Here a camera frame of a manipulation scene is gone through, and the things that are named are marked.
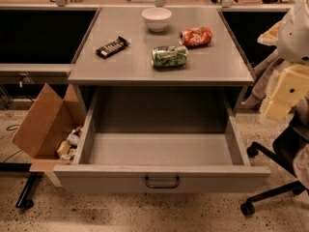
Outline white ceramic bowl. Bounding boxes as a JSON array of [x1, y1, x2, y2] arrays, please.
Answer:
[[142, 7, 172, 32]]

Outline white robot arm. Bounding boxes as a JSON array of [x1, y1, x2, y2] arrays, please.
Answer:
[[258, 0, 309, 122]]

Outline brown cardboard box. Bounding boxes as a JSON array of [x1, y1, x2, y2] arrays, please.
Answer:
[[12, 83, 87, 172]]

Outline grey open top drawer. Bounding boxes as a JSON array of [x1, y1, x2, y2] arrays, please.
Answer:
[[54, 87, 270, 193]]

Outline black metal floor stand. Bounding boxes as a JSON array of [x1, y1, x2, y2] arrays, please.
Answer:
[[0, 162, 42, 211]]

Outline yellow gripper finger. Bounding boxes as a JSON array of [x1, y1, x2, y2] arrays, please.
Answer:
[[263, 64, 309, 122], [257, 21, 281, 46]]

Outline orange crushed soda can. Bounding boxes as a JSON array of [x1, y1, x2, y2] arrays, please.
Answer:
[[180, 26, 212, 47]]

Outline black snack bar wrapper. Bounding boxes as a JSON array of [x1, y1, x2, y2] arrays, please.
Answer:
[[96, 37, 130, 59]]

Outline trash items in box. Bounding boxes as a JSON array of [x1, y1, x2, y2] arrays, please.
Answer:
[[56, 126, 82, 160]]

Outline black office chair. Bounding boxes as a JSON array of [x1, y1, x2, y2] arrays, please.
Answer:
[[240, 113, 309, 217]]

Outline green crushed soda can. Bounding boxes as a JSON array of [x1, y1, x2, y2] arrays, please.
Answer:
[[152, 45, 188, 69]]

